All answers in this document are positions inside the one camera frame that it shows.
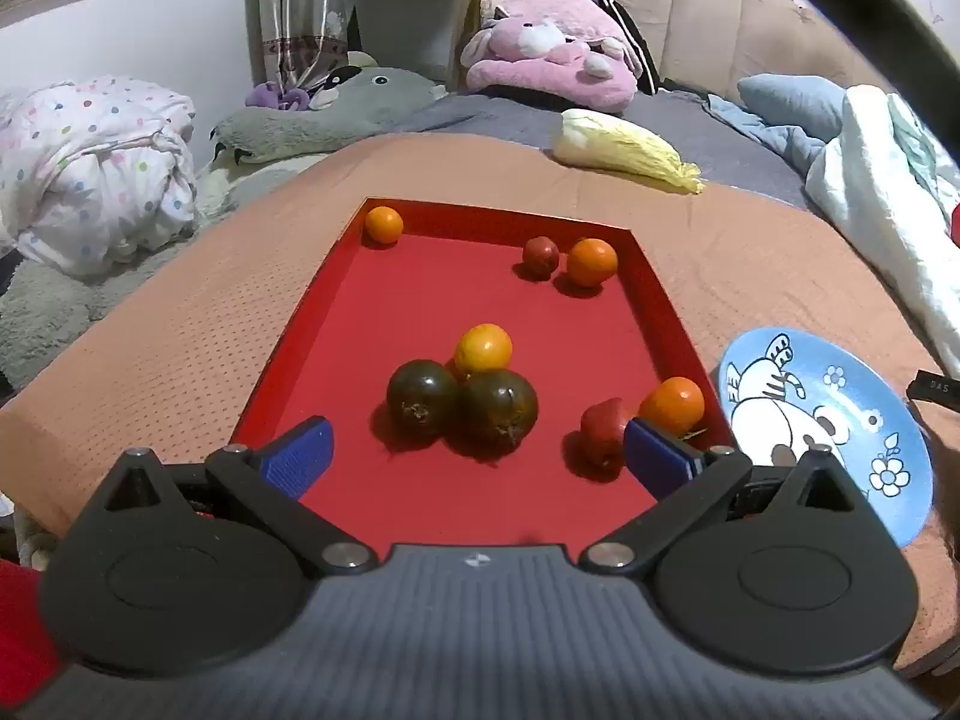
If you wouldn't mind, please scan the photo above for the pink plush toy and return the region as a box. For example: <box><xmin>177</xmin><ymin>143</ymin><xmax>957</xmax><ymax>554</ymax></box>
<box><xmin>459</xmin><ymin>0</ymin><xmax>646</xmax><ymax>112</ymax></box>

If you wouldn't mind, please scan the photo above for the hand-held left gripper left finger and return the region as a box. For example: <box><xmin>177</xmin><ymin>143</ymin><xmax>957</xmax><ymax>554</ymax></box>
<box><xmin>97</xmin><ymin>416</ymin><xmax>378</xmax><ymax>577</ymax></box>

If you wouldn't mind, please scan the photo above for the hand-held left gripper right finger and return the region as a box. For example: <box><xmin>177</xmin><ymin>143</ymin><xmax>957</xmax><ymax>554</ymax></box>
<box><xmin>579</xmin><ymin>417</ymin><xmax>860</xmax><ymax>577</ymax></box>

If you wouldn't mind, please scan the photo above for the purple plush toy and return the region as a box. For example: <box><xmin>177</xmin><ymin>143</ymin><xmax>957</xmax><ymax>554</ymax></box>
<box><xmin>246</xmin><ymin>81</ymin><xmax>312</xmax><ymax>112</ymax></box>

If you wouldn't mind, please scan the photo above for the patterned curtain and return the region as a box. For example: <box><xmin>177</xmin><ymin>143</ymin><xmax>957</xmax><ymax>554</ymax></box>
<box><xmin>259</xmin><ymin>0</ymin><xmax>361</xmax><ymax>95</ymax></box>

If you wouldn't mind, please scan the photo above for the blue cartoon print plate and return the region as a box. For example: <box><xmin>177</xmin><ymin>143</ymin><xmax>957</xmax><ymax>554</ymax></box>
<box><xmin>718</xmin><ymin>328</ymin><xmax>933</xmax><ymax>548</ymax></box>

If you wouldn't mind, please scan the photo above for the dark green tomato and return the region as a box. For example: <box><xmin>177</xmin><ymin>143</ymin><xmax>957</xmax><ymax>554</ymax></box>
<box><xmin>457</xmin><ymin>369</ymin><xmax>539</xmax><ymax>452</ymax></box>
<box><xmin>386</xmin><ymin>360</ymin><xmax>460</xmax><ymax>442</ymax></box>

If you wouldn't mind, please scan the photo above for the white polka dot blanket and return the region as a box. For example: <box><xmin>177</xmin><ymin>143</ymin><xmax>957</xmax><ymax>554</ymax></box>
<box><xmin>0</xmin><ymin>76</ymin><xmax>197</xmax><ymax>277</ymax></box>

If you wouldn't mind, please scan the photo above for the red cloth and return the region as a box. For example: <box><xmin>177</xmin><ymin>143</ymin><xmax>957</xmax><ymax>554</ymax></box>
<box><xmin>0</xmin><ymin>559</ymin><xmax>65</xmax><ymax>691</ymax></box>

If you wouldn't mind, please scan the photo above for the napa cabbage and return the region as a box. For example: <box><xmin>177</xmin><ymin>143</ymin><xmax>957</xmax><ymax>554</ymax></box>
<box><xmin>553</xmin><ymin>109</ymin><xmax>706</xmax><ymax>194</ymax></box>

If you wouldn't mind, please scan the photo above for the grey fluffy blanket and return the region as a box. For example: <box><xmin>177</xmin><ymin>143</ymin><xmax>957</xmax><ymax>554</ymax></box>
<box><xmin>0</xmin><ymin>255</ymin><xmax>188</xmax><ymax>391</ymax></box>

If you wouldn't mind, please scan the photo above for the light blue blanket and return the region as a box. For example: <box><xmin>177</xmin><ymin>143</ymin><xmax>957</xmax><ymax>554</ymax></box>
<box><xmin>705</xmin><ymin>73</ymin><xmax>856</xmax><ymax>181</ymax></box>

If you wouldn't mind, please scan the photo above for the grey plush toy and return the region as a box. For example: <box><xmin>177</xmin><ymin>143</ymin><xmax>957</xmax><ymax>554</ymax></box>
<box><xmin>195</xmin><ymin>64</ymin><xmax>449</xmax><ymax>218</ymax></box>

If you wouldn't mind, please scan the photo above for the red rectangular tray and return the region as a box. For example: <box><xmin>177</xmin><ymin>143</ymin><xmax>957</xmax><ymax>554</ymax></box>
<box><xmin>229</xmin><ymin>197</ymin><xmax>740</xmax><ymax>548</ymax></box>

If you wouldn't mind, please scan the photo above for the white cloth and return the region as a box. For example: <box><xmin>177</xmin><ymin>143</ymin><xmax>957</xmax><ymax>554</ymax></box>
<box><xmin>806</xmin><ymin>85</ymin><xmax>960</xmax><ymax>383</ymax></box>

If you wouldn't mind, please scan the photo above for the beige padded headboard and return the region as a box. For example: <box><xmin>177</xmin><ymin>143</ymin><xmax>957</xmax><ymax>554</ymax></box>
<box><xmin>517</xmin><ymin>0</ymin><xmax>912</xmax><ymax>102</ymax></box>

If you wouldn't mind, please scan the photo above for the grey bed sheet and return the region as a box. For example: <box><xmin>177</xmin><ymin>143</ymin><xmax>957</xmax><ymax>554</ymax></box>
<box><xmin>360</xmin><ymin>86</ymin><xmax>826</xmax><ymax>211</ymax></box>

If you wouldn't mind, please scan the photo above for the dark red round fruit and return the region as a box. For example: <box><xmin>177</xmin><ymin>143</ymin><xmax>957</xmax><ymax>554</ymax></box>
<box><xmin>522</xmin><ymin>236</ymin><xmax>560</xmax><ymax>276</ymax></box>

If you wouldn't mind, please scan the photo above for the yellow orange mandarin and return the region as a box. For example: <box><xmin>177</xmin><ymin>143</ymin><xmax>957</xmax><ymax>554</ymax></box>
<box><xmin>454</xmin><ymin>323</ymin><xmax>514</xmax><ymax>374</ymax></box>

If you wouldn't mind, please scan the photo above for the peach quilted blanket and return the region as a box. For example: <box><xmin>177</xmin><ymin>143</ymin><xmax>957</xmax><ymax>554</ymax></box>
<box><xmin>0</xmin><ymin>133</ymin><xmax>960</xmax><ymax>680</ymax></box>

